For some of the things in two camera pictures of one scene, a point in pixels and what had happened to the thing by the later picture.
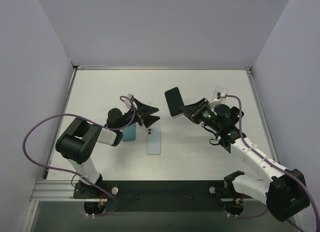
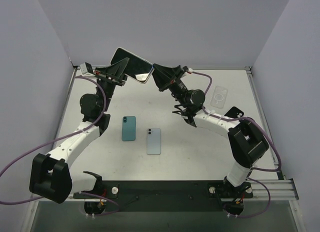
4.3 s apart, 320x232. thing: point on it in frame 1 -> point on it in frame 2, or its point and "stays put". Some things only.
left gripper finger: x=145 y=110 -> x=117 y=69
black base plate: x=159 y=196 stays put
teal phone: x=129 y=133 stays put
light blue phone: x=153 y=141 stays put
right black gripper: x=196 y=109 -> x=171 y=80
